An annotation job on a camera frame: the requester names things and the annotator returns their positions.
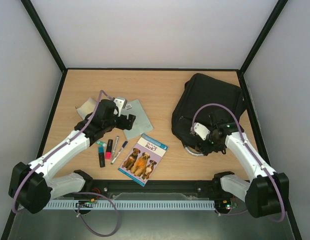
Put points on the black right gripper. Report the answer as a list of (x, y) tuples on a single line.
[(203, 146)]

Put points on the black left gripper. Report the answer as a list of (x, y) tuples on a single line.
[(123, 125)]

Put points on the grey Great Gatsby book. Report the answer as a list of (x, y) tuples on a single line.
[(141, 124)]

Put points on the black student backpack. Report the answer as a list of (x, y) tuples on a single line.
[(202, 95)]

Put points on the dog picture book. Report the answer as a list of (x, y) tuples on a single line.
[(143, 159)]

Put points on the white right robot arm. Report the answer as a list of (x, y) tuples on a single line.
[(266, 191)]

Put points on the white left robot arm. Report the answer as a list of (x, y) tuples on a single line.
[(34, 184)]

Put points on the white fabric pouch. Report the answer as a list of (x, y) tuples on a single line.
[(86, 108)]

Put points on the teal white glue stick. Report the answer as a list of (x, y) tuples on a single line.
[(101, 143)]

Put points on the pink black highlighter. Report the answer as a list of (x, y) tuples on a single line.
[(108, 152)]

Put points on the blue cap white marker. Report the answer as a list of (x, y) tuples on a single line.
[(119, 152)]

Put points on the blue black highlighter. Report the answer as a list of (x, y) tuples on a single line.
[(101, 156)]

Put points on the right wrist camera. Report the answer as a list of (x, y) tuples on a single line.
[(199, 129)]

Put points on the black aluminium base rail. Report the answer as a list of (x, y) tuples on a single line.
[(198, 188)]

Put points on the light blue cable duct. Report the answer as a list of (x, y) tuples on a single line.
[(122, 205)]

